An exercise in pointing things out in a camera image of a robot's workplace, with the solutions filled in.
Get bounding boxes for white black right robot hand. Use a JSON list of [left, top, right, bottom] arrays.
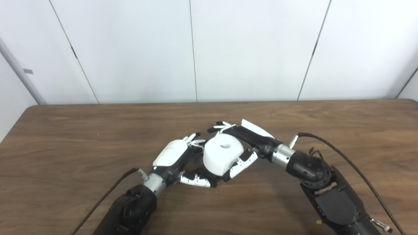
[[207, 119, 283, 182]]

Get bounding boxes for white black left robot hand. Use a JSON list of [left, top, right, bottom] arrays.
[[152, 132, 217, 188]]

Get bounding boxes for round white plastic piece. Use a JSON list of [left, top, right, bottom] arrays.
[[203, 134, 244, 176]]

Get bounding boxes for black flanged holder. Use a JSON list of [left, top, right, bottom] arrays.
[[188, 167, 229, 187]]

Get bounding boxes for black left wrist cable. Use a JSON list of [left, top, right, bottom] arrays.
[[71, 168, 149, 235]]

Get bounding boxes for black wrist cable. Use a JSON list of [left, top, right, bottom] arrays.
[[71, 168, 149, 235], [289, 132, 407, 235]]

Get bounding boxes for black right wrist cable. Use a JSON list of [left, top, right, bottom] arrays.
[[289, 132, 407, 235]]

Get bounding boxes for grey wall corner trim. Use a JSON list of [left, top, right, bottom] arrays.
[[0, 38, 48, 105]]

